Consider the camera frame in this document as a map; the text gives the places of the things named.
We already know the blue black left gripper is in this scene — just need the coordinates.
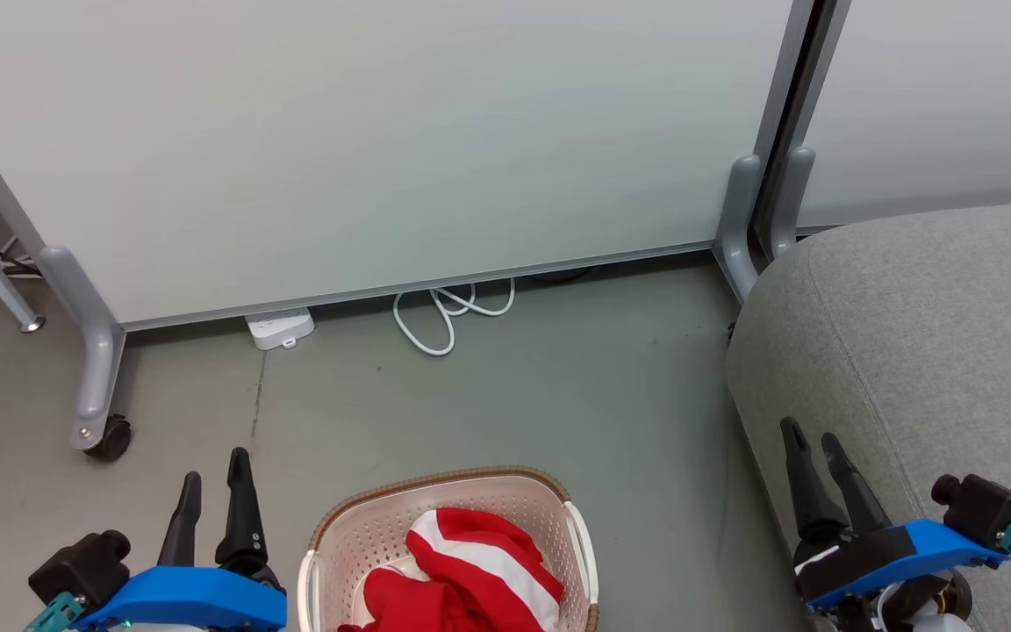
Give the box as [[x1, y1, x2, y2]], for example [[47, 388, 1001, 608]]
[[75, 448, 289, 632]]

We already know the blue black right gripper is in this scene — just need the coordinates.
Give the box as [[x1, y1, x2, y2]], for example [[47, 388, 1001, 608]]
[[779, 417, 1010, 612]]

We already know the red and white cloth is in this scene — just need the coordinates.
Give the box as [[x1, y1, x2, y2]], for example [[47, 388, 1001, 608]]
[[337, 506, 566, 632]]

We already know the black caster wheel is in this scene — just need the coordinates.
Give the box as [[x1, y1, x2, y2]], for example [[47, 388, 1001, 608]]
[[84, 415, 133, 463]]

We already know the cream perforated laundry basket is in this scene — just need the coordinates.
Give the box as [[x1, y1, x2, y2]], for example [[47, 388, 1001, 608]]
[[298, 465, 601, 632]]

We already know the grey fabric ottoman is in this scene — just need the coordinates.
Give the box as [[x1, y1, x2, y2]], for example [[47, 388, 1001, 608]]
[[725, 200, 1011, 632]]

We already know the grey partition foot with caster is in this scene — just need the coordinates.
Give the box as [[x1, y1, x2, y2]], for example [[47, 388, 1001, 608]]
[[39, 245, 127, 452]]

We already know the white power strip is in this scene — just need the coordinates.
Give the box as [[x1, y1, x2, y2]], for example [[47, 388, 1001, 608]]
[[245, 306, 317, 352]]

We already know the narrow white partition panel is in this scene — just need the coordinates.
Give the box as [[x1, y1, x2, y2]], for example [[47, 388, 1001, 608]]
[[793, 0, 1011, 234]]

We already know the large white partition panel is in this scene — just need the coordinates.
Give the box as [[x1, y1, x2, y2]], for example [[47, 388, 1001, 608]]
[[0, 0, 815, 333]]

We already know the teal left camera connector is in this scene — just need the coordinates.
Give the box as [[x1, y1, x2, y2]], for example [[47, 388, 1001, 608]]
[[25, 592, 87, 632]]

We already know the looped white power cable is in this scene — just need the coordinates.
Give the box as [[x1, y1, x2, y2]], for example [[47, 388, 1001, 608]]
[[392, 277, 517, 358]]

